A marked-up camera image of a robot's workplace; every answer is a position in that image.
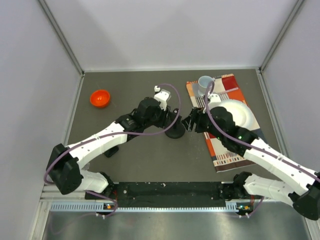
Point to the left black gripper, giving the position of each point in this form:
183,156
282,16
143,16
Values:
164,117

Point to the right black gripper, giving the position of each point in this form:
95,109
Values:
196,116

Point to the black phone stand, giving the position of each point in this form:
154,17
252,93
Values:
177,130

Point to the black smartphone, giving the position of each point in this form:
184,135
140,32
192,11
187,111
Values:
110,152

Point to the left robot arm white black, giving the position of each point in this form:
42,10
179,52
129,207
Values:
65,168

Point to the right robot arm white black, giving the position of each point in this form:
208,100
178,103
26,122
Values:
297,186

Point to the light blue cup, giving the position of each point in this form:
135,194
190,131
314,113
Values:
204,82

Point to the patterned orange placemat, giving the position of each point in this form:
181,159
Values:
223,159

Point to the white plate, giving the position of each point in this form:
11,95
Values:
241,113

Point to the orange bowl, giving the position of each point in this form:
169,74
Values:
100,98

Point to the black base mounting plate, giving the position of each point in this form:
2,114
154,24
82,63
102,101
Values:
173,194

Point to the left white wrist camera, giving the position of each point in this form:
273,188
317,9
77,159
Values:
162,96

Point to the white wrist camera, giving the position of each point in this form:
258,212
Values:
214,100
162,96

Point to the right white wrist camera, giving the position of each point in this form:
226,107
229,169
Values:
214,100

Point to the grey slotted cable duct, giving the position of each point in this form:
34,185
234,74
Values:
105,207

